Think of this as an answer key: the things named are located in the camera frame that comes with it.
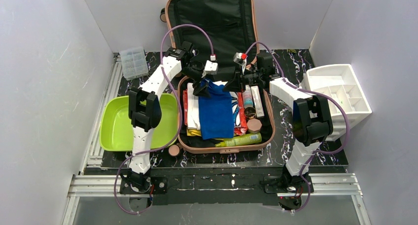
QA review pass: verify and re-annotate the pink hard shell suitcase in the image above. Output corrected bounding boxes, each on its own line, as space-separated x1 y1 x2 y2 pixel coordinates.
159 0 276 157

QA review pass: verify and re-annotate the blue towel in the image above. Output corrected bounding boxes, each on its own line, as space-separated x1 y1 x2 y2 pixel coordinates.
199 79 235 140

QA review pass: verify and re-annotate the white printed shirt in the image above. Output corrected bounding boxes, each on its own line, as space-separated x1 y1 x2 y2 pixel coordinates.
183 83 242 131

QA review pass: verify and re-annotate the red white tie-dye cloth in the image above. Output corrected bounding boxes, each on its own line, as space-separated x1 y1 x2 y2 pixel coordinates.
182 90 247 136

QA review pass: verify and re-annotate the white divided organizer box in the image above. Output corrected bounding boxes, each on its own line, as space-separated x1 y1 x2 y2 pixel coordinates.
299 64 372 129

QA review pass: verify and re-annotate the lime green plastic basin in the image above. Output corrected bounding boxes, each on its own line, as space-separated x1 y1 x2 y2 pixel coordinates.
100 93 178 152

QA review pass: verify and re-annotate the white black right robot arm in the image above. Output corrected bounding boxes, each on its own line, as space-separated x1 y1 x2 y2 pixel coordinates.
223 53 333 189

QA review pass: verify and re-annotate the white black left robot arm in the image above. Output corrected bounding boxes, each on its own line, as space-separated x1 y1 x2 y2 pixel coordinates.
124 41 209 188

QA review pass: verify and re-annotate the white pink blue spray bottle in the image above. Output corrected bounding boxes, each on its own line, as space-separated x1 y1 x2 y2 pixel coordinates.
242 85 254 109

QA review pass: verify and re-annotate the round gold black jar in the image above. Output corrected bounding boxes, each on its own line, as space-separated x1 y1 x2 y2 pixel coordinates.
244 107 256 119

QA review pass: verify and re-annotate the yellow folded cloth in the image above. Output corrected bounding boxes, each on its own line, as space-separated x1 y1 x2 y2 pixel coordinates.
186 128 225 141

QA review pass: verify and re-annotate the pink octagonal compact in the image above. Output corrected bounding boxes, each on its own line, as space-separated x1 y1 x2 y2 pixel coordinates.
247 118 262 134

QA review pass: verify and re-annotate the yellow green spray bottle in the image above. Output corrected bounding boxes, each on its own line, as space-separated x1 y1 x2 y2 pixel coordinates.
215 133 262 148

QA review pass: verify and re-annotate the clear screw assortment box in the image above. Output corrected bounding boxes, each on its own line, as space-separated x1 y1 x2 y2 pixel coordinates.
120 46 149 80

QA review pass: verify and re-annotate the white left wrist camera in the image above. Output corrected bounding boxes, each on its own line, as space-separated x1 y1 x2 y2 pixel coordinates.
202 60 218 76

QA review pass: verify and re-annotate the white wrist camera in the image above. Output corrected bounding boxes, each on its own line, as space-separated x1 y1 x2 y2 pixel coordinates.
202 60 218 76
233 52 247 74

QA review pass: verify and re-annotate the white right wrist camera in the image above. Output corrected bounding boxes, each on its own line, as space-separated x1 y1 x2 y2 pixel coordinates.
233 52 247 74

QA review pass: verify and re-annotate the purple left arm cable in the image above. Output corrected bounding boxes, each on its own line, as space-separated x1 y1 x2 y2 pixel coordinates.
113 24 217 216

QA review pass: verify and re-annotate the aluminium base frame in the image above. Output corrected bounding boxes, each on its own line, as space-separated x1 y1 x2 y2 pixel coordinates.
60 53 373 225

